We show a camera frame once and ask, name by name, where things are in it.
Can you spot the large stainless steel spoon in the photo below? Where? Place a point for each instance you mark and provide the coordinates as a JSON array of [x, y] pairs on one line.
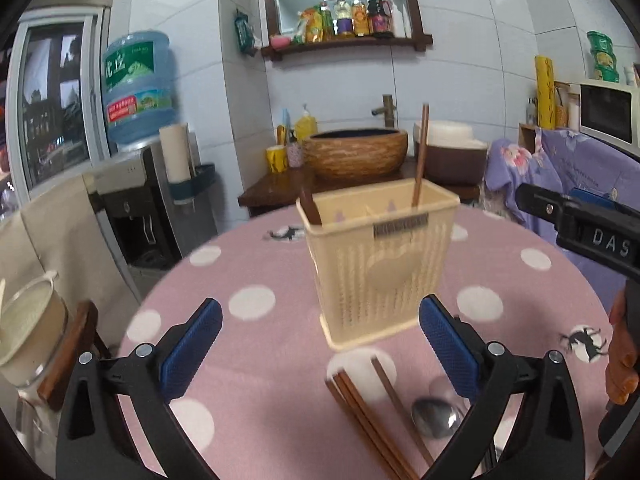
[[434, 418]]

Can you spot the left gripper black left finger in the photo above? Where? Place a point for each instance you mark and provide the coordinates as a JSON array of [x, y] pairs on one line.
[[94, 441]]

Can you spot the paper towel roll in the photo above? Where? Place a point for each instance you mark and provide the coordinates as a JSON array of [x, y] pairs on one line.
[[174, 140]]

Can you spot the yellow mug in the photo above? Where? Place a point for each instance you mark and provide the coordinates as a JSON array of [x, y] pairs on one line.
[[277, 159]]

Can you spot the yellow roll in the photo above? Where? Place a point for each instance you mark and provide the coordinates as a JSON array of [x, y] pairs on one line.
[[546, 114]]

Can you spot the cream cooking pot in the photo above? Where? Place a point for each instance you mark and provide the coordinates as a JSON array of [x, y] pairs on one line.
[[33, 324]]

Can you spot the right hand painted nails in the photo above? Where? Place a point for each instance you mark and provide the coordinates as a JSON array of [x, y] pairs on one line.
[[621, 379]]

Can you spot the dark wooden counter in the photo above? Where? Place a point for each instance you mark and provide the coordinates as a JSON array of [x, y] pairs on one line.
[[275, 191]]

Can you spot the yellow soap bottle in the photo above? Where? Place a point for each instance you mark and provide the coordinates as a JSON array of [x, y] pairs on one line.
[[306, 126]]

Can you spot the bronze faucet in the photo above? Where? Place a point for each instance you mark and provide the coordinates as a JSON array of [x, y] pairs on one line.
[[386, 110]]

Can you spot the window with white frame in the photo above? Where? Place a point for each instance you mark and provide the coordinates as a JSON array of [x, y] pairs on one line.
[[55, 125]]

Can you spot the green hanging packet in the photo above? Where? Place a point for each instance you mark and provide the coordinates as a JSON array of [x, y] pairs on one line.
[[244, 33]]

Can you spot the wooden framed mirror shelf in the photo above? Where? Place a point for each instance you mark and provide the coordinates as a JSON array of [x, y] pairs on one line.
[[300, 26]]

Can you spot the cream plastic utensil holder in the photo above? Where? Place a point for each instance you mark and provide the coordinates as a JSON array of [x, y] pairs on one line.
[[375, 257]]

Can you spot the dark chopstick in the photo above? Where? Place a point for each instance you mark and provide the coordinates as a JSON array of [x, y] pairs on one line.
[[374, 428], [360, 429], [402, 411]]

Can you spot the white microwave oven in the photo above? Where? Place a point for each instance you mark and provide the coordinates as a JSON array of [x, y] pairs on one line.
[[610, 112]]

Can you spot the purple floral cloth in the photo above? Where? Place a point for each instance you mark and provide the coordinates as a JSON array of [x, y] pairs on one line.
[[561, 161]]

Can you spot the wooden handled metal spoon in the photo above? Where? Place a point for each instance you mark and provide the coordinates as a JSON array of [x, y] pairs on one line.
[[310, 208]]

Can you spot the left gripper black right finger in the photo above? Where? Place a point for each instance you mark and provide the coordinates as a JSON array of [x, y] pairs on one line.
[[524, 420]]

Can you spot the brown wooden chopstick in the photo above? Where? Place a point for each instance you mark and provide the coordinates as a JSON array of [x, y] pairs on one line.
[[420, 163]]

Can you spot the dark wooden stool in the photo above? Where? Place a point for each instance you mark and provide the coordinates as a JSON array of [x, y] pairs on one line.
[[82, 336]]

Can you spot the pink polka dot tablecloth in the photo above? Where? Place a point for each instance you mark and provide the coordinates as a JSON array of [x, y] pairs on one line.
[[259, 407]]

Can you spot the brown white rice cooker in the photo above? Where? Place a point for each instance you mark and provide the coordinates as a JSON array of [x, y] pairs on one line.
[[454, 156]]

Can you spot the water dispenser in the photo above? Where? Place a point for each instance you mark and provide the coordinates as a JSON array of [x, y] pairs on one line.
[[155, 223]]

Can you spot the blue water jug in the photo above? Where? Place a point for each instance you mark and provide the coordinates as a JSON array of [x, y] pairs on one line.
[[138, 87]]

